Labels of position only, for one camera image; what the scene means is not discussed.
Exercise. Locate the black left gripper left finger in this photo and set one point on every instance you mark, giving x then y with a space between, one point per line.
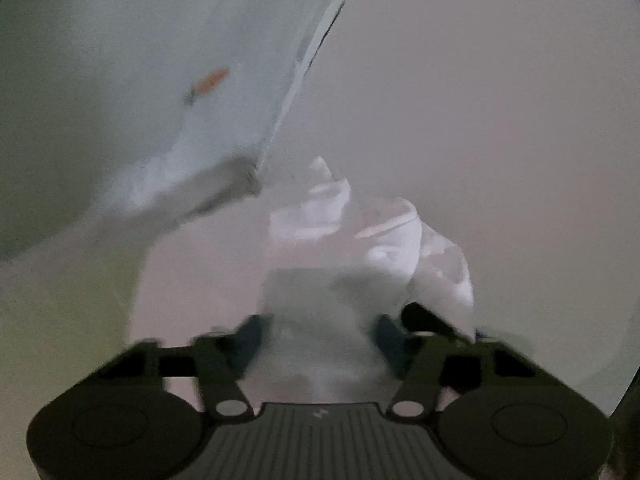
216 362

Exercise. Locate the white garment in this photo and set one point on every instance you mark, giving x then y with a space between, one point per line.
336 261

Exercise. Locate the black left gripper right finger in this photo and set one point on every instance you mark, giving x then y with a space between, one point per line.
436 363

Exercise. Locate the carrot print storage bag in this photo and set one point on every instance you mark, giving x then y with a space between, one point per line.
107 105

